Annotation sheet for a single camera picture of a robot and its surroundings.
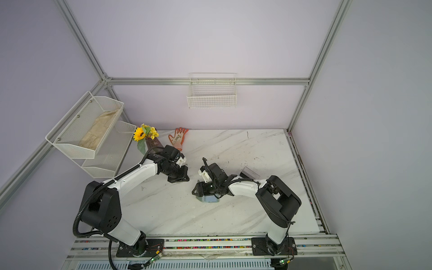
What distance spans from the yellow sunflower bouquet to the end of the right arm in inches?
14.3

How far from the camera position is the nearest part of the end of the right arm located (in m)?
0.67

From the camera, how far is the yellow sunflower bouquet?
0.86 meters
